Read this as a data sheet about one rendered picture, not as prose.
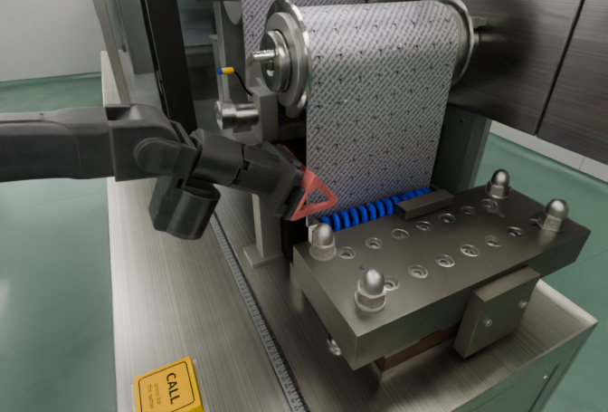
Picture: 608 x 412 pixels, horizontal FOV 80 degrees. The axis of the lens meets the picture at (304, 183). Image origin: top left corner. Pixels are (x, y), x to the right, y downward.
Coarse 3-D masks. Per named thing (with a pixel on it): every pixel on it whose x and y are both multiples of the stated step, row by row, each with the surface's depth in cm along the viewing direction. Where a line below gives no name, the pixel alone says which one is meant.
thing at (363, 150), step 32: (384, 96) 50; (416, 96) 52; (320, 128) 47; (352, 128) 50; (384, 128) 52; (416, 128) 55; (320, 160) 50; (352, 160) 52; (384, 160) 55; (416, 160) 59; (320, 192) 53; (352, 192) 56; (384, 192) 59
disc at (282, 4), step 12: (276, 0) 45; (288, 0) 43; (276, 12) 46; (288, 12) 43; (300, 24) 41; (300, 36) 42; (300, 48) 42; (300, 96) 45; (288, 108) 50; (300, 108) 46
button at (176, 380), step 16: (160, 368) 46; (176, 368) 46; (192, 368) 46; (144, 384) 44; (160, 384) 44; (176, 384) 44; (192, 384) 44; (144, 400) 42; (160, 400) 42; (176, 400) 42; (192, 400) 42
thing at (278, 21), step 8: (448, 8) 53; (272, 16) 46; (280, 16) 44; (272, 24) 47; (280, 24) 44; (288, 24) 43; (456, 24) 52; (288, 32) 43; (288, 40) 44; (296, 40) 42; (296, 48) 42; (296, 56) 42; (456, 56) 53; (296, 64) 43; (296, 72) 44; (296, 80) 44; (296, 88) 44; (280, 96) 50; (288, 96) 47; (296, 96) 45; (288, 104) 48
